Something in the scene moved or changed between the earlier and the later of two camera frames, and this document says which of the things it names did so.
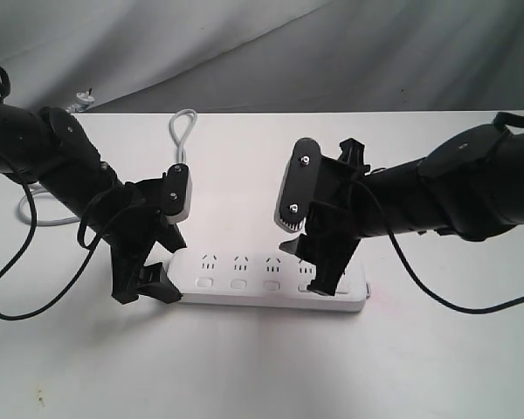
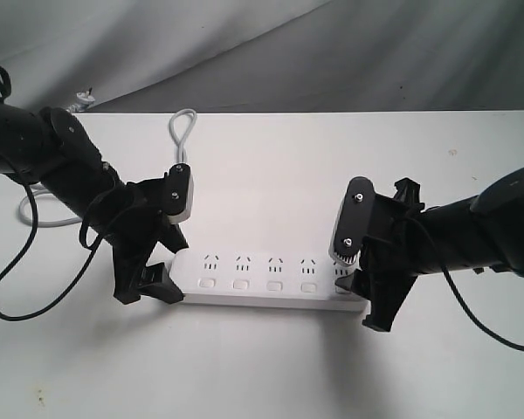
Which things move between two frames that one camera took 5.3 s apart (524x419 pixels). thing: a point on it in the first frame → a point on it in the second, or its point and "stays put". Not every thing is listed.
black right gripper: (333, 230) → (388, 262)
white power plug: (84, 100) stays put
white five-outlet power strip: (274, 278) stays put
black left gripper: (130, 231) stays put
